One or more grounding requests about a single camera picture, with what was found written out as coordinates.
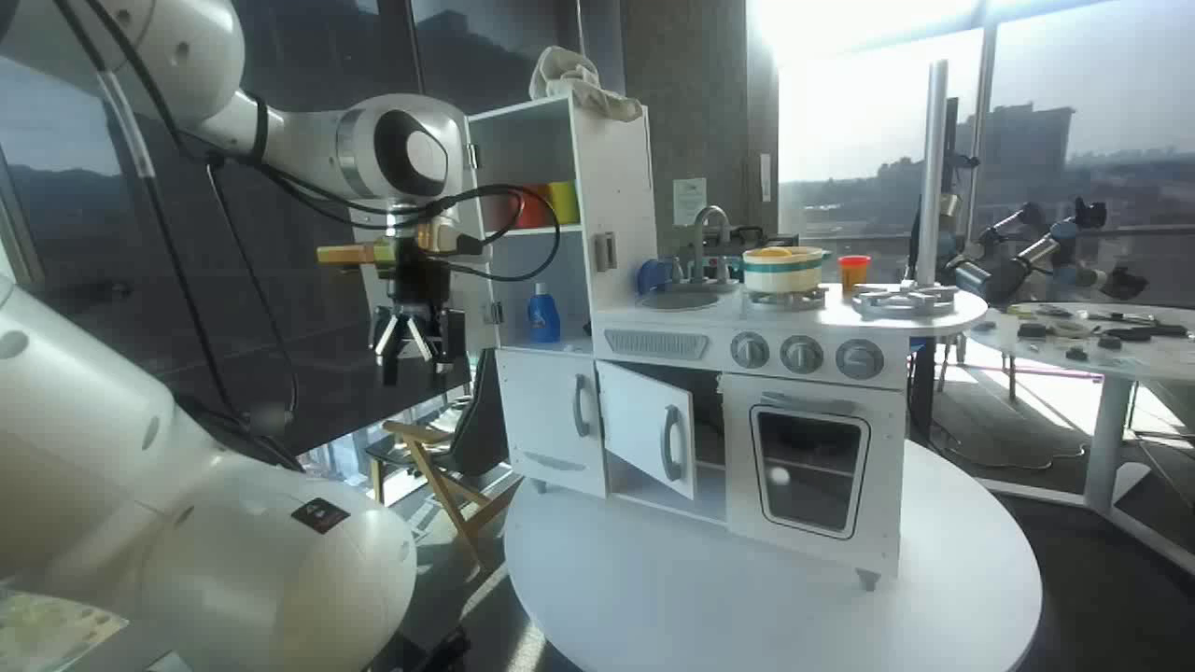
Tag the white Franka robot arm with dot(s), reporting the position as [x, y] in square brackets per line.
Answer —
[125, 500]

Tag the toy oven door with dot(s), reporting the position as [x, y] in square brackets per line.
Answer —
[808, 422]

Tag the metal toy utensils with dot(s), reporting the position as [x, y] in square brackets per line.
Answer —
[908, 299]

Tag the wooden folding chair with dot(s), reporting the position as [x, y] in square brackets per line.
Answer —
[435, 478]

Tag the large white cabinet door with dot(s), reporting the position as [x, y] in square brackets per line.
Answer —
[544, 415]

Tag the white wall notice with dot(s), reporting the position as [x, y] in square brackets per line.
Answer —
[687, 202]

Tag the beige cloth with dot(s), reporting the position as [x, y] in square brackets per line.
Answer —
[571, 80]

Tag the yellow wrist camera mount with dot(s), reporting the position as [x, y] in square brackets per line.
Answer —
[361, 254]

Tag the round white table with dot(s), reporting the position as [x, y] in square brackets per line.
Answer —
[694, 600]

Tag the small blue toy cup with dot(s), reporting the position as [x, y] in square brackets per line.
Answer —
[652, 274]

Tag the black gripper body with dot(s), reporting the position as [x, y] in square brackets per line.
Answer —
[417, 294]

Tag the white toy kitchen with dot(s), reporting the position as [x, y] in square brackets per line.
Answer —
[618, 190]

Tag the white side table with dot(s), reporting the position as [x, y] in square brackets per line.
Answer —
[1106, 358]

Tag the yellow cup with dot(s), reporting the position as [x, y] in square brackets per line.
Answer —
[566, 202]

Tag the small red cup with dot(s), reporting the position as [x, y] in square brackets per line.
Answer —
[852, 269]

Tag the orange cup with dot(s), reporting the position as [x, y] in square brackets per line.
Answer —
[533, 207]

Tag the blue detergent bottle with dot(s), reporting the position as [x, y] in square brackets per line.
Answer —
[544, 319]

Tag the white toy pot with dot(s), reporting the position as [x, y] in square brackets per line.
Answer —
[786, 266]

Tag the small white cabinet door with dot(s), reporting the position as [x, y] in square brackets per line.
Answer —
[632, 422]

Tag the grey oven knob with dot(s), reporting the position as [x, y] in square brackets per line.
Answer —
[799, 358]
[749, 349]
[861, 361]

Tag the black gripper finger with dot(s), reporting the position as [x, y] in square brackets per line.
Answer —
[391, 349]
[443, 340]

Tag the tools on side table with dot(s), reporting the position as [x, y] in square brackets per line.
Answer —
[1103, 330]

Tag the black camera equipment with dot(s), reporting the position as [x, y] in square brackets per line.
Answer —
[1030, 243]

